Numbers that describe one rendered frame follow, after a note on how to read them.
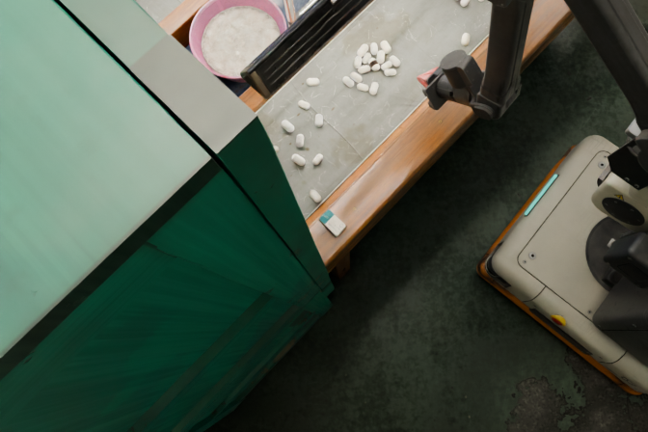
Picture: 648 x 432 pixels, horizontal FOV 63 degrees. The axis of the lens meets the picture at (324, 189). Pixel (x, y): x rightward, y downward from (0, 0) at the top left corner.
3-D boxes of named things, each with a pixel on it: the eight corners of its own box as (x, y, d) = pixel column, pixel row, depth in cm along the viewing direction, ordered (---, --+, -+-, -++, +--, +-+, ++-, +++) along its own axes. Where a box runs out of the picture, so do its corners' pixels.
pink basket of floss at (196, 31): (292, 10, 155) (289, -11, 146) (288, 94, 148) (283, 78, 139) (202, 10, 156) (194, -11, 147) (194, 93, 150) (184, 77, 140)
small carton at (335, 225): (346, 227, 128) (346, 226, 126) (337, 237, 128) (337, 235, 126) (329, 210, 130) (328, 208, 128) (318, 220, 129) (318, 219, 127)
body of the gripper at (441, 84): (419, 89, 120) (441, 95, 114) (449, 59, 121) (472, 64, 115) (431, 109, 123) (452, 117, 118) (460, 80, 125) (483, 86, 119)
